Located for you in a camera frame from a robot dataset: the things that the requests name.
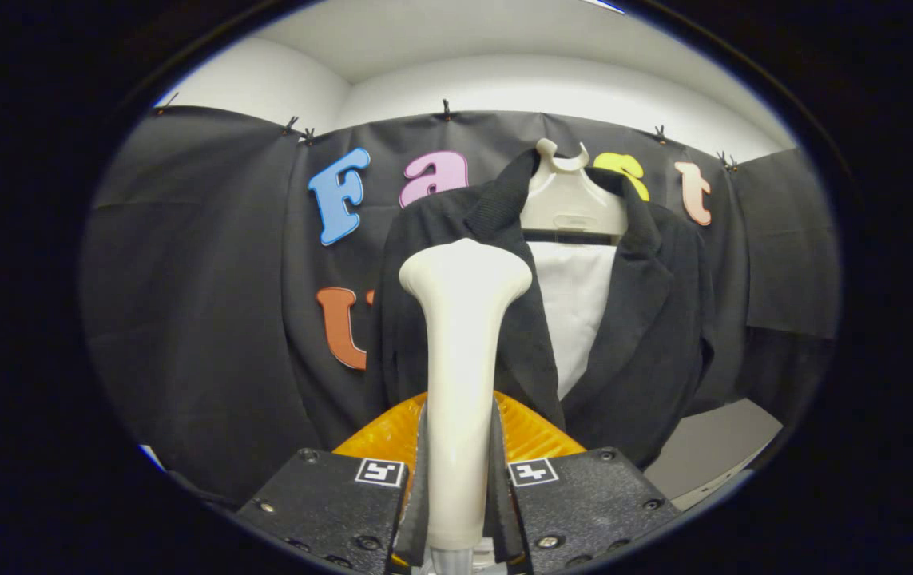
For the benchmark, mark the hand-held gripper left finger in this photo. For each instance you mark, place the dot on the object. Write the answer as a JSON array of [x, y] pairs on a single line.
[[420, 511]]

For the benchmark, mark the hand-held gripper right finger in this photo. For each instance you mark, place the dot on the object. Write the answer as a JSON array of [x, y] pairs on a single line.
[[500, 511]]

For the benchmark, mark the white shirt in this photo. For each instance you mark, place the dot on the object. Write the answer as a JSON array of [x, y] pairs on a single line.
[[576, 311]]

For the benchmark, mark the black jacket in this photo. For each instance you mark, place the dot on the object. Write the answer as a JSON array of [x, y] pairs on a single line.
[[648, 335]]

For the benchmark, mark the grey and white cabinet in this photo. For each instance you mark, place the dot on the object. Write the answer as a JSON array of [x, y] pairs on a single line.
[[712, 447]]

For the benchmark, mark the black backdrop cloth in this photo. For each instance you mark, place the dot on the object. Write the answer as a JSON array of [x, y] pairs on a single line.
[[200, 303]]

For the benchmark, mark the white plastic hanger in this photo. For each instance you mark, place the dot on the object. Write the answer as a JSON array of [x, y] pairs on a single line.
[[572, 200]]

